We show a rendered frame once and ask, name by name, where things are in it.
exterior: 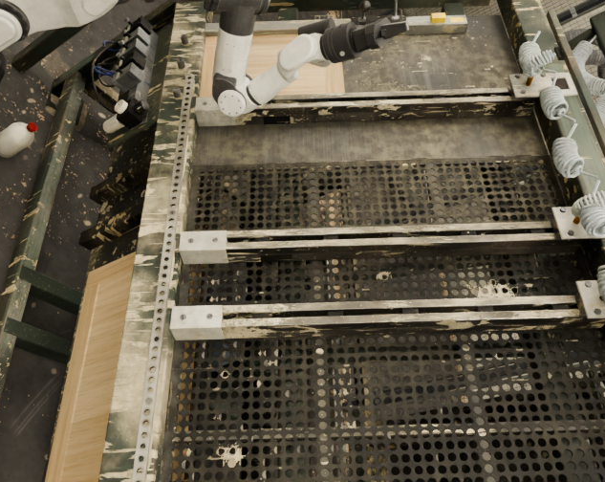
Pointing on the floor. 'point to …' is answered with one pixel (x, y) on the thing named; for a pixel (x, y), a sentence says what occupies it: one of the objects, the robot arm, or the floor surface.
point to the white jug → (13, 139)
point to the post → (43, 45)
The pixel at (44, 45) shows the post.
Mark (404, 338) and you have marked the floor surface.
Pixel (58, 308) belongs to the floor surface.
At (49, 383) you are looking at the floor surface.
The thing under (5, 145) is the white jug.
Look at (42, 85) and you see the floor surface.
